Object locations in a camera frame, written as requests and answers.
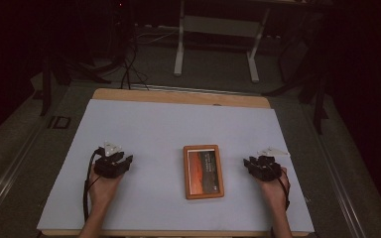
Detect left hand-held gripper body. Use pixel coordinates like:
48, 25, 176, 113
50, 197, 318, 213
93, 141, 127, 179

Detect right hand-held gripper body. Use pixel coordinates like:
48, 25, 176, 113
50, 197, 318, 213
249, 147, 291, 182

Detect wooden picture frame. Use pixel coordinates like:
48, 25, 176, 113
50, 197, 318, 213
183, 144, 225, 200

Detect person's left hand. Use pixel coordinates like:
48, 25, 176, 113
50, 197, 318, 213
88, 165, 125, 213

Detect person's right hand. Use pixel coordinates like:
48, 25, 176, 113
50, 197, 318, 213
259, 167, 292, 211

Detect white table mat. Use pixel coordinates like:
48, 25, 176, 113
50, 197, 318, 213
36, 98, 316, 233

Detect black metal stand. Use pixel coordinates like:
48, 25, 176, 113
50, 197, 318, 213
39, 49, 113, 117
261, 33, 331, 135

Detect white power strip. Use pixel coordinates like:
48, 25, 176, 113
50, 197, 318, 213
135, 23, 181, 33

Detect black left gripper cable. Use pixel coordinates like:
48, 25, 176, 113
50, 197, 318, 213
82, 148, 102, 223

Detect black floor bracket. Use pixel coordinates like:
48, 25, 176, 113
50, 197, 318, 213
47, 115, 72, 130

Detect metal floor rail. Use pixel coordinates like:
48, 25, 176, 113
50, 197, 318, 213
0, 125, 46, 227
312, 130, 369, 238

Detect black floor cables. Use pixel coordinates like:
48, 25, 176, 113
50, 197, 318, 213
119, 31, 151, 91

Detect white metal desk frame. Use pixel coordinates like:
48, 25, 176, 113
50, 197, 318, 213
173, 0, 272, 83

